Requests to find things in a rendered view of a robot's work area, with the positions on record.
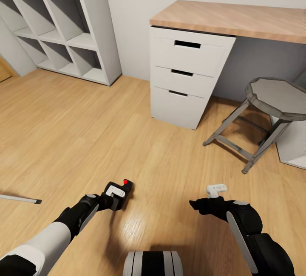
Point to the bookcase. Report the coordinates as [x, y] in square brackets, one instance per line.
[52, 34]

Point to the desk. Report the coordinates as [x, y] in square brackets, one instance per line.
[189, 44]

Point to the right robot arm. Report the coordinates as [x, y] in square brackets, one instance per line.
[263, 256]

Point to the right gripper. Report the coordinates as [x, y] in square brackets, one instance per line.
[207, 205]

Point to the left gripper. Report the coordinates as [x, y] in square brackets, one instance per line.
[111, 202]

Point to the digital camera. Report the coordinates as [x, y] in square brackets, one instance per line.
[126, 188]

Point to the robot trunk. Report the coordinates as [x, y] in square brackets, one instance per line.
[153, 263]

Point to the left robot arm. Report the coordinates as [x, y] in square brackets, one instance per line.
[38, 255]

